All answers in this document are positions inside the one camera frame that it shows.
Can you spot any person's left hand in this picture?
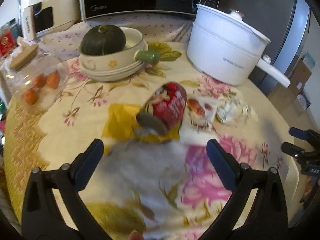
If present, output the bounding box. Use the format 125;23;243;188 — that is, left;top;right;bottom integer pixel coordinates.
127;230;144;240

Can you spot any brown cardboard box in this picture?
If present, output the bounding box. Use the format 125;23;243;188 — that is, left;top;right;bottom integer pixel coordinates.
268;59;311;113

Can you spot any crumpled foil wrapper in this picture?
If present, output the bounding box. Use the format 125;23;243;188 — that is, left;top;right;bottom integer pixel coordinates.
216;96;252;126

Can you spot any white snack packet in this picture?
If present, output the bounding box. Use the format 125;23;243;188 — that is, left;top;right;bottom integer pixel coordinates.
185;94;218;131

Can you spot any white electric cooking pot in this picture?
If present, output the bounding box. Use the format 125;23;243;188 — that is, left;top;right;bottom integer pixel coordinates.
187;4;290;88

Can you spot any yellow snack wrapper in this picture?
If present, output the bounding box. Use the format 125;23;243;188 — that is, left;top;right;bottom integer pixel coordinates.
101;103;180;155

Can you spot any grey refrigerator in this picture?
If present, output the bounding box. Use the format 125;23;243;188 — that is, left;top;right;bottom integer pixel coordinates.
215;0;311;97

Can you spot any glass jar with wooden lid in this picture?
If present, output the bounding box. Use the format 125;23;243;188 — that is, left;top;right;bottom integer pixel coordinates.
1;42;69;112

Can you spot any floral tablecloth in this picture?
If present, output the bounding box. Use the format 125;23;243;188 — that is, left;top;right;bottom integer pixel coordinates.
4;14;290;239

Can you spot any red packaged box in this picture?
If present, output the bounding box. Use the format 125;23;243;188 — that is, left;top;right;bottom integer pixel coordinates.
0;29;16;57

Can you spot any dark green squash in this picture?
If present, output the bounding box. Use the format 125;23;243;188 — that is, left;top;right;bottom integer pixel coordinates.
80;24;126;56

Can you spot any white air fryer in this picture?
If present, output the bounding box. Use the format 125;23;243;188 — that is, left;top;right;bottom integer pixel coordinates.
21;0;80;41

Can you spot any cream ceramic handled bowl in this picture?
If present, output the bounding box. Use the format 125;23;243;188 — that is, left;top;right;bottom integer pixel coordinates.
79;27;160;82

